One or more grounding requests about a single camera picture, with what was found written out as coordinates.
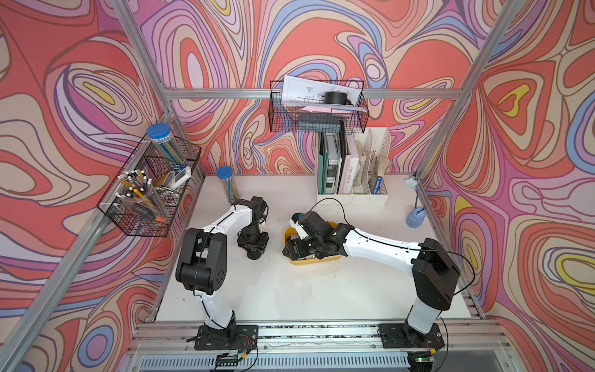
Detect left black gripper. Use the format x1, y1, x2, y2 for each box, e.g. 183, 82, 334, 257
237, 225, 269, 252

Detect black mouse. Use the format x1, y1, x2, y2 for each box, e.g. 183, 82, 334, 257
246, 247, 263, 260

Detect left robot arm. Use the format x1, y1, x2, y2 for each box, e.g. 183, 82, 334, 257
175, 196, 269, 332

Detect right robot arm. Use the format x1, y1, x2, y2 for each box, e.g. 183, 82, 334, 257
283, 211, 460, 335

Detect yellow storage box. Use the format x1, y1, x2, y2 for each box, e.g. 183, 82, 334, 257
282, 226, 341, 266

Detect blue lid tube on table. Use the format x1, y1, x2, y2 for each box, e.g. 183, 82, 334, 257
216, 166, 240, 205

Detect white file organizer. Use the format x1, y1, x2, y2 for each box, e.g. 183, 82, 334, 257
315, 128, 390, 207

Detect white book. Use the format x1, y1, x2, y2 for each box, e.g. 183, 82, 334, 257
338, 134, 359, 195

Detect green binder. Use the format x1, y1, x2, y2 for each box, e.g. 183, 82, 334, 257
317, 132, 328, 195

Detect clear pen cup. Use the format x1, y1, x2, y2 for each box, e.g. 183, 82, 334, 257
116, 170, 167, 224

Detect blue lid tube in basket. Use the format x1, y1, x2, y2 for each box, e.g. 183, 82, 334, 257
147, 122, 187, 173

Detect black tape roll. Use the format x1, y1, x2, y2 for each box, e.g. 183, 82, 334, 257
323, 91, 352, 105

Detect white papers in basket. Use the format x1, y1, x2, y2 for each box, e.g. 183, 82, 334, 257
281, 75, 367, 114

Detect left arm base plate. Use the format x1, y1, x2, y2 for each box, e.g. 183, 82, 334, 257
192, 325, 259, 351

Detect black wire side basket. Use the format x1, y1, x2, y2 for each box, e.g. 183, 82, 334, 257
97, 136, 190, 237

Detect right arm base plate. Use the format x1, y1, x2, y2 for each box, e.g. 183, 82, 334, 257
377, 322, 446, 350

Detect black wire wall basket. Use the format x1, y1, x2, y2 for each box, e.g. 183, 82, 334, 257
268, 78, 370, 134

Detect aluminium front rail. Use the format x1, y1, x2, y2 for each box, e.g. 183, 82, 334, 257
117, 319, 525, 371

